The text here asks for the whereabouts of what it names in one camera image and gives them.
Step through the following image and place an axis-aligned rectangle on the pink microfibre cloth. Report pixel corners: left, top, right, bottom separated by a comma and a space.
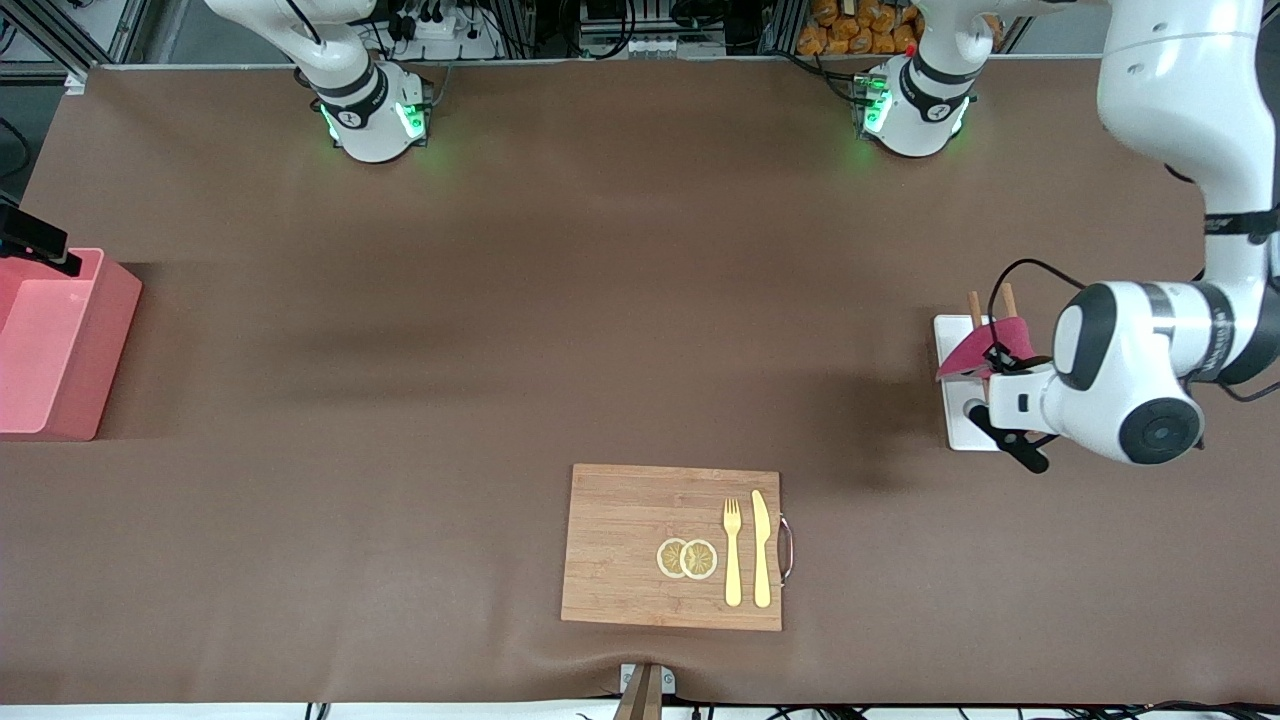
936, 315, 1038, 382

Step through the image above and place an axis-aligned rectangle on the white rectangular tray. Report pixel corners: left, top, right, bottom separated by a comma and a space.
933, 314, 1004, 453

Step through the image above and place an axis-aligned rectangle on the pink plastic bin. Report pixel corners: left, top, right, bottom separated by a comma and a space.
0, 247, 143, 442

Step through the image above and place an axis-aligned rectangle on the yellow plastic knife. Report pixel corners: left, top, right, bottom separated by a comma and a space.
751, 489, 773, 609

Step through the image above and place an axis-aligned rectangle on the yellow plastic fork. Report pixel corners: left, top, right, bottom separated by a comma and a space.
722, 498, 744, 608

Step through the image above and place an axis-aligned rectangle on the large table cover mat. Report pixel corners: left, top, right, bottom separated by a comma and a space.
0, 55, 1280, 707

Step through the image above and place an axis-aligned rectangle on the pile of orange packets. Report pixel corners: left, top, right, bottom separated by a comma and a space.
797, 0, 926, 57

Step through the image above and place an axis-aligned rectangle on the white power strip with plugs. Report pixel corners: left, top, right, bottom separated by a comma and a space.
385, 0, 501, 61

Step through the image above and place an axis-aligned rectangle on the white socket strip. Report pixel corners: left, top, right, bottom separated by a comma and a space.
578, 30, 729, 61

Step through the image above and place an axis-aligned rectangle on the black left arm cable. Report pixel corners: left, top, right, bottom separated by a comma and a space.
985, 258, 1086, 351

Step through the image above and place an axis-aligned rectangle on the aluminium frame strut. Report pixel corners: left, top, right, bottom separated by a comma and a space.
0, 0, 151, 96

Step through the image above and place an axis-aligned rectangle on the bamboo cutting board with handle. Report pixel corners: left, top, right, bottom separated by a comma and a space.
560, 463, 797, 633

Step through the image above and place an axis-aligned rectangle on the metal table clamp bracket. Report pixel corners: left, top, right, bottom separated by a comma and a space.
612, 662, 677, 720

